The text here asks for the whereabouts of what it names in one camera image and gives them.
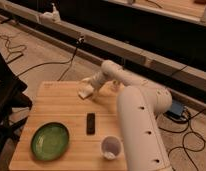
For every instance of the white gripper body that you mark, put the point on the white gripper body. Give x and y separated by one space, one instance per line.
98 80

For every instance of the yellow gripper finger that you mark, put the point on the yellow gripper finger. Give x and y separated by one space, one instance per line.
95 94
86 80

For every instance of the white sponge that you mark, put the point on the white sponge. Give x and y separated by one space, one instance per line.
85 92

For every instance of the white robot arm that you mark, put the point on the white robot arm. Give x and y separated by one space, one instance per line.
137 105

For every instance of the white ceramic cup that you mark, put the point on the white ceramic cup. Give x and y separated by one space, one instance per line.
110 147

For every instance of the clear small bottle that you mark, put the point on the clear small bottle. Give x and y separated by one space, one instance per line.
115 85

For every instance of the black rectangular remote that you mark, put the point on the black rectangular remote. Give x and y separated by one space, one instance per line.
90 126

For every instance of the green plate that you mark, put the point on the green plate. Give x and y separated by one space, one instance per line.
50 141

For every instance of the white spray bottle background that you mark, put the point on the white spray bottle background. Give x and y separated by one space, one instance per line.
54 15

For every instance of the blue box on floor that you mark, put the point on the blue box on floor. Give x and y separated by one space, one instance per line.
176 109

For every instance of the black chair frame left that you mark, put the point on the black chair frame left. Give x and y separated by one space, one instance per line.
11 95

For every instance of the long metal rail beam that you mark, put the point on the long metal rail beam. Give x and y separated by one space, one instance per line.
165 47

